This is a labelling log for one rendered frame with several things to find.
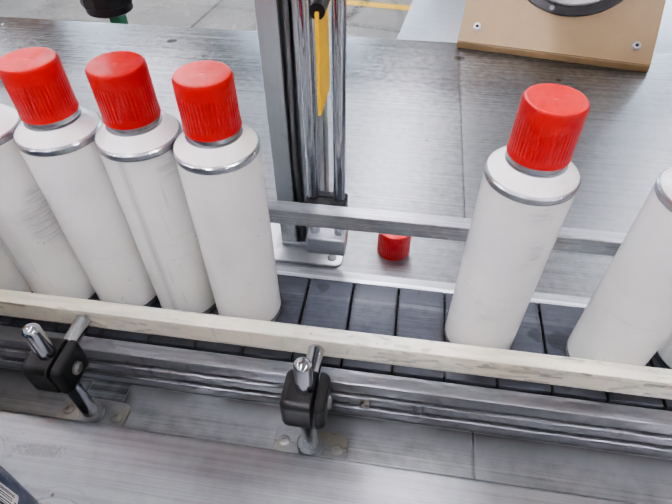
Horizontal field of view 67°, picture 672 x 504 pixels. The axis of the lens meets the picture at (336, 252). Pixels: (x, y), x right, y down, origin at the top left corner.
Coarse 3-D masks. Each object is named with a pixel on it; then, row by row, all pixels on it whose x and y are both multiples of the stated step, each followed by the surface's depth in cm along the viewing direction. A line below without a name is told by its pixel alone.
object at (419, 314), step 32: (288, 288) 44; (320, 288) 44; (352, 288) 44; (384, 288) 44; (0, 320) 42; (32, 320) 42; (288, 320) 41; (320, 320) 41; (352, 320) 41; (384, 320) 41; (416, 320) 41; (544, 320) 41; (576, 320) 41; (224, 352) 40; (256, 352) 39; (288, 352) 39; (544, 352) 39; (480, 384) 37; (512, 384) 37; (544, 384) 37
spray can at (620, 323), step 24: (648, 216) 28; (624, 240) 31; (648, 240) 29; (624, 264) 31; (648, 264) 29; (600, 288) 34; (624, 288) 31; (648, 288) 30; (600, 312) 34; (624, 312) 32; (648, 312) 31; (576, 336) 37; (600, 336) 34; (624, 336) 33; (648, 336) 32; (600, 360) 35; (624, 360) 34; (648, 360) 35
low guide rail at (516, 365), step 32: (64, 320) 39; (96, 320) 38; (128, 320) 38; (160, 320) 37; (192, 320) 37; (224, 320) 37; (256, 320) 37; (352, 352) 36; (384, 352) 36; (416, 352) 35; (448, 352) 35; (480, 352) 35; (512, 352) 35; (576, 384) 35; (608, 384) 34; (640, 384) 34
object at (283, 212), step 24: (288, 216) 39; (312, 216) 38; (336, 216) 38; (360, 216) 38; (384, 216) 38; (408, 216) 38; (432, 216) 38; (456, 240) 38; (576, 240) 36; (600, 240) 36
